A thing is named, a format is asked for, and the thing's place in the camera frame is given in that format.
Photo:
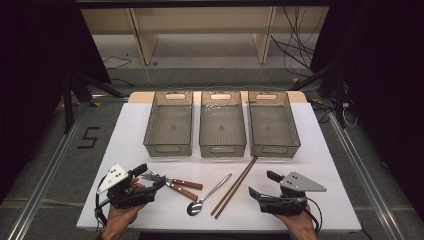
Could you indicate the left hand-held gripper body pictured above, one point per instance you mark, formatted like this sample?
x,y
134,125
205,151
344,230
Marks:
x,y
133,197

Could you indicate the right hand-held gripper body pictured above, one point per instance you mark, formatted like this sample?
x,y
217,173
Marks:
x,y
283,203

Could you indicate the brown wooden chopstick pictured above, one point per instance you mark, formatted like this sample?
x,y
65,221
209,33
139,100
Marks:
x,y
233,186
236,190

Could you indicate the steel spoon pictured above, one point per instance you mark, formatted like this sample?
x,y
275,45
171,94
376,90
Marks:
x,y
194,208

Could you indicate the smoky transparent plastic bin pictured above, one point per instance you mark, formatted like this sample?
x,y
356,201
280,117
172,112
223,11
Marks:
x,y
170,126
221,128
273,128

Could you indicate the person's right hand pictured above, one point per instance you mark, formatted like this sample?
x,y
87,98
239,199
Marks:
x,y
300,221

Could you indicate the person's left hand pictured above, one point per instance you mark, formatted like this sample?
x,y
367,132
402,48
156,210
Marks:
x,y
120,218

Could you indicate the black metal stand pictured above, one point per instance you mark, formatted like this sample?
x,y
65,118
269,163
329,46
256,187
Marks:
x,y
67,103
338,93

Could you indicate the black curtain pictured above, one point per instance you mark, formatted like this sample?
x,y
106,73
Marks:
x,y
33,66
383,83

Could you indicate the light wooden shelf unit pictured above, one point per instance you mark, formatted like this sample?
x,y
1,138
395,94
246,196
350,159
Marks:
x,y
200,20

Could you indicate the black overhead bar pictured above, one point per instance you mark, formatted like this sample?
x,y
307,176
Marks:
x,y
200,3

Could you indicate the metal floor rail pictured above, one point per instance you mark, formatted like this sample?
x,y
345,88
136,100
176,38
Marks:
x,y
50,176
363,173

